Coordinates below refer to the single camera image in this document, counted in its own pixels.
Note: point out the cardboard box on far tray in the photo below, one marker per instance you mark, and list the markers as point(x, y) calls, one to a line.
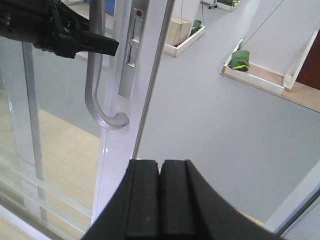
point(178, 31)

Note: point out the silver door lock plate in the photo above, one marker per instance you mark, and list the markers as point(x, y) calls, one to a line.
point(134, 39)

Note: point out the grey curved door handle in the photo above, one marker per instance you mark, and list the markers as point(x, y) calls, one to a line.
point(93, 74)

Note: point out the green bag on far platform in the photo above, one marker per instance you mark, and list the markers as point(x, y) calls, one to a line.
point(239, 60)

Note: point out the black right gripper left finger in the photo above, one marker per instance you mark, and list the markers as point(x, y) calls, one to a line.
point(133, 211)

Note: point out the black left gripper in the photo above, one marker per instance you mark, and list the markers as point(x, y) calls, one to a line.
point(52, 26)

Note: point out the white framed sliding glass door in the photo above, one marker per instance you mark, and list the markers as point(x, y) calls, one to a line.
point(69, 126)

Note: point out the white door frame post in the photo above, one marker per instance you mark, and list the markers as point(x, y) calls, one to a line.
point(298, 217)

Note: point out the far white edged wooden platform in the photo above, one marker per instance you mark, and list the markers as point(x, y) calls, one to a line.
point(281, 85)

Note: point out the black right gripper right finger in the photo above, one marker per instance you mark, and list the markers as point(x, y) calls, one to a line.
point(190, 209)

